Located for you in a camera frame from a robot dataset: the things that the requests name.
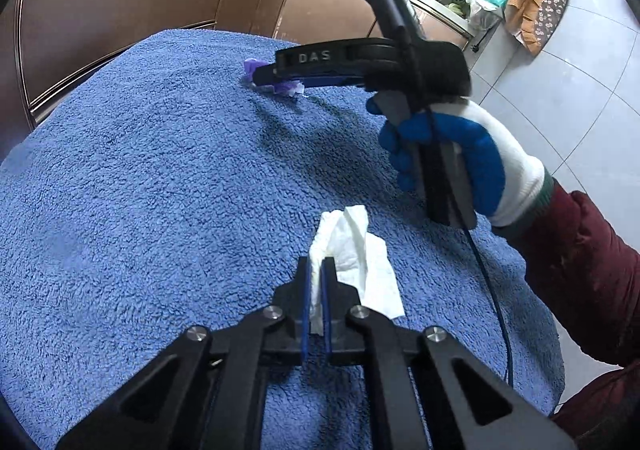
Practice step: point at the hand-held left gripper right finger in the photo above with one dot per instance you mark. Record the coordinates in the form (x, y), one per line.
(327, 310)

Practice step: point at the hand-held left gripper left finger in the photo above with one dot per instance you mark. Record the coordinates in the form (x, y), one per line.
(305, 325)

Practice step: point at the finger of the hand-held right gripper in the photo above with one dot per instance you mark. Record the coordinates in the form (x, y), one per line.
(320, 56)
(320, 81)

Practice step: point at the purple wrapper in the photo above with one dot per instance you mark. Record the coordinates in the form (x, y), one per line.
(285, 89)

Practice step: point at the white tissue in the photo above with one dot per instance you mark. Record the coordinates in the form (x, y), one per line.
(365, 260)

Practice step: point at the person's right forearm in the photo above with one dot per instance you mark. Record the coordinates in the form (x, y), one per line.
(585, 270)

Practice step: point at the person's right hand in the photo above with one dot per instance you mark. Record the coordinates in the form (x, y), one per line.
(495, 155)

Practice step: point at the white plastic bag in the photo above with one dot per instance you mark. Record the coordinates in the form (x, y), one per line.
(477, 10)

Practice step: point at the blue fleece blanket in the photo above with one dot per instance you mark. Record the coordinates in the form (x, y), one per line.
(150, 205)

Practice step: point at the person's dark red jacket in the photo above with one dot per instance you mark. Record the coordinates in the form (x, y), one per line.
(600, 415)

